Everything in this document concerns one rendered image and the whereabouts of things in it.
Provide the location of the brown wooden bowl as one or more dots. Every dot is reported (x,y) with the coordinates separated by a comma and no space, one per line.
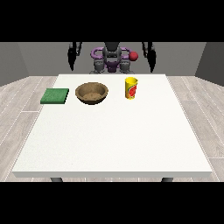
(91,94)

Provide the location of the yellow cup with melon print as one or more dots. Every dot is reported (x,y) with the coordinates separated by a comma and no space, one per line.
(130,90)

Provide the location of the small red ball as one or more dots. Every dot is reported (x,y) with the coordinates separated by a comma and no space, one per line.
(133,56)

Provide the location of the green square pad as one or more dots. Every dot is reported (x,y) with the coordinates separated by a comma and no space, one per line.
(54,96)

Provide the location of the grey robot trunk purple rings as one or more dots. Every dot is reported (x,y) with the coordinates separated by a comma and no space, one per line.
(111,62)

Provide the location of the dark table leg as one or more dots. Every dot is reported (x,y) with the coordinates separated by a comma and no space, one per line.
(167,179)
(56,179)

